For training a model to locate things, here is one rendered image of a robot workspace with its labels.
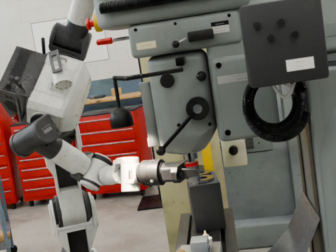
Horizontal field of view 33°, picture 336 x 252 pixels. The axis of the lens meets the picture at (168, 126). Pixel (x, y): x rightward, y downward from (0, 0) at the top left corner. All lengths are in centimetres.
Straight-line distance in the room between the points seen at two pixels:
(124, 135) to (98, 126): 33
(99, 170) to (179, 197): 159
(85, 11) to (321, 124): 99
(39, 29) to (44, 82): 915
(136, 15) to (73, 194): 103
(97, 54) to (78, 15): 884
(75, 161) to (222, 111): 66
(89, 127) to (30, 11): 515
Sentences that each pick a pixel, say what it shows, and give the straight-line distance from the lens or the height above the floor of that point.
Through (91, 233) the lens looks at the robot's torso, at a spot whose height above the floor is 89.
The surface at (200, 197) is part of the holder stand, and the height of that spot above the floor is 106.
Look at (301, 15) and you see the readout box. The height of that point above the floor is 168.
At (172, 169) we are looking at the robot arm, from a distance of 185.
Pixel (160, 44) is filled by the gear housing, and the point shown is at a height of 166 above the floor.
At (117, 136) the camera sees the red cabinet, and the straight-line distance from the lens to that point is 648.
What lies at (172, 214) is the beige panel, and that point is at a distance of 373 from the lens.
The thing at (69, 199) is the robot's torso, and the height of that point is 107.
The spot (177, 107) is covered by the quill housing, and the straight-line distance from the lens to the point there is 175.
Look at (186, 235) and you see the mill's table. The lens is 226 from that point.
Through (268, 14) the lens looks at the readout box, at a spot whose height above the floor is 169.
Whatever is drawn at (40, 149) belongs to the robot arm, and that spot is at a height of 136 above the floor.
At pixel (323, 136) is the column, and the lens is 172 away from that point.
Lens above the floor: 166
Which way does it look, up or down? 8 degrees down
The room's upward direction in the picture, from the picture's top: 9 degrees counter-clockwise
